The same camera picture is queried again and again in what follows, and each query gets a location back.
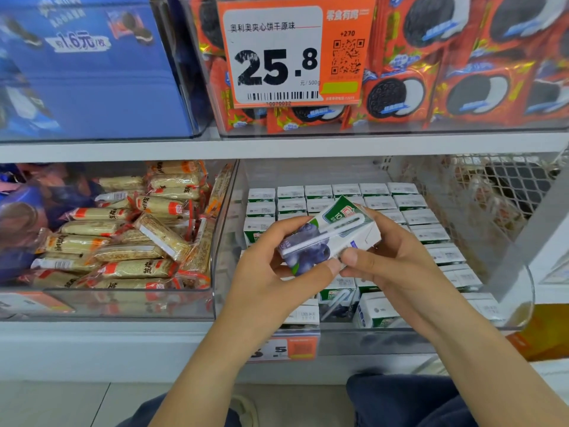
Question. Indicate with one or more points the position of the person's left hand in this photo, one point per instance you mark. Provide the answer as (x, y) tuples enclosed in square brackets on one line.
[(267, 293)]

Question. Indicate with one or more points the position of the person's right hand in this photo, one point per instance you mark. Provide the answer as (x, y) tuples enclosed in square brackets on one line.
[(404, 275)]

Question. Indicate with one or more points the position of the rows of white juice cartons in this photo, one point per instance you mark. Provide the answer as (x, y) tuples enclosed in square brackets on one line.
[(458, 275)]

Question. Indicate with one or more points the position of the blueberry juice carton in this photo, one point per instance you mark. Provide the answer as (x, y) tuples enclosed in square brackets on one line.
[(329, 235)]

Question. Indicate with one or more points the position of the person's right forearm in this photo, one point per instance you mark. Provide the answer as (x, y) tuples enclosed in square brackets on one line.
[(498, 378)]

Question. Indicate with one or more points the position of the person's left forearm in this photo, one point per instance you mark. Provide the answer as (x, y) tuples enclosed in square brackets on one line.
[(209, 387)]

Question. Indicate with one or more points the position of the person's left white shoe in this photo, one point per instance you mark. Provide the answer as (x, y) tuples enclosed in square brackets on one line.
[(244, 411)]

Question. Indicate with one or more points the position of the person's blue jeans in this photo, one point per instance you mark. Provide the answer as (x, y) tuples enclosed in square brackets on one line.
[(400, 400)]

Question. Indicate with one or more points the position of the small orange price tag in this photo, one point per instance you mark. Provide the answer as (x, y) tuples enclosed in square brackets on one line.
[(284, 347)]

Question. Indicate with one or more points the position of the clear plastic display bin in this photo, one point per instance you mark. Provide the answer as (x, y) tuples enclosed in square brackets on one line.
[(107, 302), (511, 311)]

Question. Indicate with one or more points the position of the yellow orange snack packet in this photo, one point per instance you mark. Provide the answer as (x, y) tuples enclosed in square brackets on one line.
[(542, 333)]

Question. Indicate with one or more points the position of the pile of yellow wafer bars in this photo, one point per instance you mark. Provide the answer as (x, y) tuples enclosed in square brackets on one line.
[(124, 235)]

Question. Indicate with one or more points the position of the stack of red cookie packets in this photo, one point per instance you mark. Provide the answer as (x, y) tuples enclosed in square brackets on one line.
[(485, 66)]

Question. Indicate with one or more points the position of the large white orange price tag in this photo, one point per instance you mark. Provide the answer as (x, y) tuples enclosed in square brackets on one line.
[(271, 57)]

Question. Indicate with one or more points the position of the faded orange price tag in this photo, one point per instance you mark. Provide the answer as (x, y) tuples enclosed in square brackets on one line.
[(31, 302)]

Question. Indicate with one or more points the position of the pile of blue snack packets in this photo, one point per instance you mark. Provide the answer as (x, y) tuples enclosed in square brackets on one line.
[(22, 213)]

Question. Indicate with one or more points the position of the blue cardboard display box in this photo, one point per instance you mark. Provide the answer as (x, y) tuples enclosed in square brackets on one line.
[(107, 84)]

